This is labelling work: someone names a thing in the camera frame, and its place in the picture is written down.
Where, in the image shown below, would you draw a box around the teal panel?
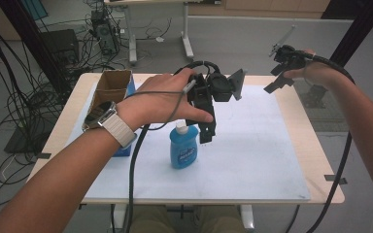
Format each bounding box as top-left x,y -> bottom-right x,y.
20,0 -> 50,20

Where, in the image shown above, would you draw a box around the white background desk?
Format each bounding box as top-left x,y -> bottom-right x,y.
105,0 -> 221,66

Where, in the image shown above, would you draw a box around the white table leg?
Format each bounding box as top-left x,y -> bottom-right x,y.
113,203 -> 129,233
239,204 -> 255,231

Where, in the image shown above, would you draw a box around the blue bottle with white cap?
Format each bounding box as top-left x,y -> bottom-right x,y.
169,119 -> 199,170

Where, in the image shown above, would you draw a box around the tangle of black floor cables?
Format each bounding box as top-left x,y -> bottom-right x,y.
0,0 -> 173,208

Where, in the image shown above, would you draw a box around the black metal pole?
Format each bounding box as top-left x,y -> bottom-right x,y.
0,0 -> 69,95
328,0 -> 373,67

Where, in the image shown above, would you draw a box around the black floor plate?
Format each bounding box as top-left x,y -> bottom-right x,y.
4,113 -> 57,154

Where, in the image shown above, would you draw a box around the wristwatch with white strap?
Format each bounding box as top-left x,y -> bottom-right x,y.
82,100 -> 138,150

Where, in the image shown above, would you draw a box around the thin grey cable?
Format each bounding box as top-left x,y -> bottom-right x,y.
125,79 -> 197,131

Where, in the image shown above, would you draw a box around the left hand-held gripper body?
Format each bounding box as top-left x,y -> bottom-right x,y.
186,68 -> 247,118

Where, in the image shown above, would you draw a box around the blue cardboard box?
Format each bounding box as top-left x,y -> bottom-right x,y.
90,69 -> 137,158

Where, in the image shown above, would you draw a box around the black computer tower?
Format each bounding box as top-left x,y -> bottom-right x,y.
90,9 -> 120,56

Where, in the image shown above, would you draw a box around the person's left hand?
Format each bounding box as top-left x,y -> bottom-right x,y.
118,67 -> 214,130

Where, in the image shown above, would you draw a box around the black stand base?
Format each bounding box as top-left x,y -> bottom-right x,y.
300,83 -> 329,110

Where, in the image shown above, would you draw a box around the wooden cabinet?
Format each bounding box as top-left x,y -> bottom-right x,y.
187,0 -> 331,18

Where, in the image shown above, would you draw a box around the person's khaki pants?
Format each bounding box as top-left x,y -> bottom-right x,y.
129,204 -> 247,233

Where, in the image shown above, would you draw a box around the person's right hand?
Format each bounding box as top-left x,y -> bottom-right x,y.
285,49 -> 344,90

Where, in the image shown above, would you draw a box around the white table mat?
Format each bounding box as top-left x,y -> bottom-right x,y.
66,82 -> 312,201

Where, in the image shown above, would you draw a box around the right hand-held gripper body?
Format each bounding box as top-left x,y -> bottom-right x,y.
269,24 -> 315,72

